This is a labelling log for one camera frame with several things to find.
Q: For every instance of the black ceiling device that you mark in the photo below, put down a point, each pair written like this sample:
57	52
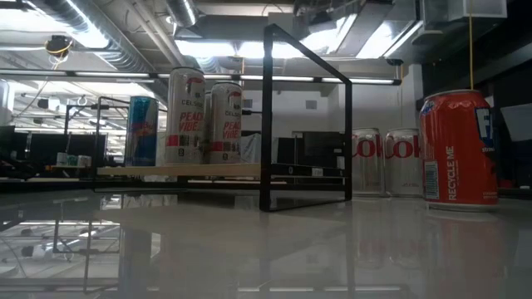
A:
58	45

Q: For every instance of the white glossy table mat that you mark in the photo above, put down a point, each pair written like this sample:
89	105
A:
266	249

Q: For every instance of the black monitor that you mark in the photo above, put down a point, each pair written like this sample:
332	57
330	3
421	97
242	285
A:
62	143

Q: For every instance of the white cloth cover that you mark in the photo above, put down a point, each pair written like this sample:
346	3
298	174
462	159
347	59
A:
251	149

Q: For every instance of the long ceiling light bar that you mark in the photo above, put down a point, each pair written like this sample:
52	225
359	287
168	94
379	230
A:
112	74

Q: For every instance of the blue Red Bull can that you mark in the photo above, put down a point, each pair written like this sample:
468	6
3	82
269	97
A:
141	133

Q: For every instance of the silver Diet Coke can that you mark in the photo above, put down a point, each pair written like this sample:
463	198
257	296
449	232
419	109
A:
368	166
403	166

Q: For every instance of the silver air duct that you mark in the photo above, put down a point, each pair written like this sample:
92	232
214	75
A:
183	10

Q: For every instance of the black aluminium table frame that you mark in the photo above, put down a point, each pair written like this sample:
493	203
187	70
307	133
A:
41	184

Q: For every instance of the red Fanta soda can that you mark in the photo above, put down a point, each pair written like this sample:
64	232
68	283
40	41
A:
457	158

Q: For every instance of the small cup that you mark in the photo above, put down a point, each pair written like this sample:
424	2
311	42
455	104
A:
61	159
72	160
84	161

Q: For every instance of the black cabinet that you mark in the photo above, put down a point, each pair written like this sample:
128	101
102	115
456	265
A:
311	149

